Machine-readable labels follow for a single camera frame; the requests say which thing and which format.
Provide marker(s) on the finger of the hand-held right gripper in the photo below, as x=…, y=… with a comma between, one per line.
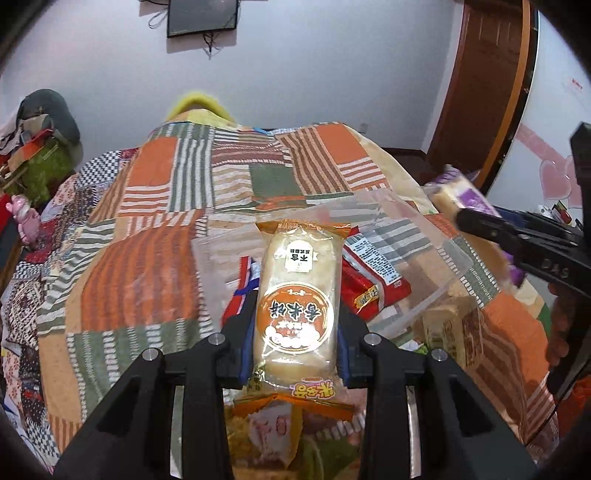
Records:
x=540, y=221
x=480, y=225

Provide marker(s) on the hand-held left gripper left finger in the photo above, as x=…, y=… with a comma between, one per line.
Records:
x=246, y=345

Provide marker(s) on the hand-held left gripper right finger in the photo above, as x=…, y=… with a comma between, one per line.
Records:
x=347, y=356

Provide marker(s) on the purple bread packet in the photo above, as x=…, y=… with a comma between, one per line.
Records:
x=464, y=194

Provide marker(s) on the clear plastic bag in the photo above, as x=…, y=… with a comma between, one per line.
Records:
x=415, y=240

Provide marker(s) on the orange rice cake packet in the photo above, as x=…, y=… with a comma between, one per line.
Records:
x=298, y=300

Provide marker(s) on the person's right hand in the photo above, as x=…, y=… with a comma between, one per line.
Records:
x=561, y=332

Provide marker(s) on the red and blue snack packet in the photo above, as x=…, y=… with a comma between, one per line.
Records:
x=240, y=295

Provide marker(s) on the orange snack packet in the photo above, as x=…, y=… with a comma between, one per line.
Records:
x=286, y=438

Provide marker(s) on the yellow cake packet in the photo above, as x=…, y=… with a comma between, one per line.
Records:
x=455, y=330

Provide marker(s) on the patchwork blanket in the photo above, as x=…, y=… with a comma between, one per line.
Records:
x=152, y=240

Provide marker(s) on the brown wooden door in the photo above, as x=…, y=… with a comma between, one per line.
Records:
x=485, y=78

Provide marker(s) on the yellow plush pillow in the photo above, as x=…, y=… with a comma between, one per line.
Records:
x=199, y=105

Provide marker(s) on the pink plush toy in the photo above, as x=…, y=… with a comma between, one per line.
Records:
x=27, y=221

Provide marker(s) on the pile of clothes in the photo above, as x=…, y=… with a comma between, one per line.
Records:
x=39, y=147

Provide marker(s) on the pink heart wall sticker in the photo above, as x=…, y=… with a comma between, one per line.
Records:
x=554, y=175

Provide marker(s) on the black wall screen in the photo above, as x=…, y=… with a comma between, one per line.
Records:
x=202, y=17

